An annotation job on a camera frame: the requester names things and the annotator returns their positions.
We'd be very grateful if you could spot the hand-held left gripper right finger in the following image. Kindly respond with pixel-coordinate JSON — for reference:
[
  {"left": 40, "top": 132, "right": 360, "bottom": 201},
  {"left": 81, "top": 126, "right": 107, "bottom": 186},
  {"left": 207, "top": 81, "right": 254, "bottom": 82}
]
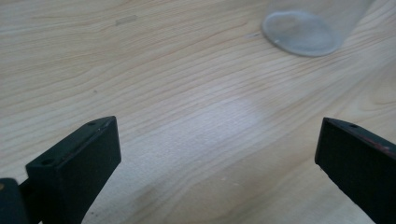
[{"left": 314, "top": 117, "right": 396, "bottom": 224}]

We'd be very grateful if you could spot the glass jar with beige rim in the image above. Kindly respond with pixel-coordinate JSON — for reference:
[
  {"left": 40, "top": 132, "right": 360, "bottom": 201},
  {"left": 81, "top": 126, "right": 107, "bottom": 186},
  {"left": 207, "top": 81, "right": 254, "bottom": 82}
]
[{"left": 261, "top": 0, "right": 376, "bottom": 58}]

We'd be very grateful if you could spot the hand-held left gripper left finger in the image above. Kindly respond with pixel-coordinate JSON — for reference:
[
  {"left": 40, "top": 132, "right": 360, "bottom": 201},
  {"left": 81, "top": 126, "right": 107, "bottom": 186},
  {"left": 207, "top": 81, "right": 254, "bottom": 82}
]
[{"left": 25, "top": 116, "right": 122, "bottom": 224}]

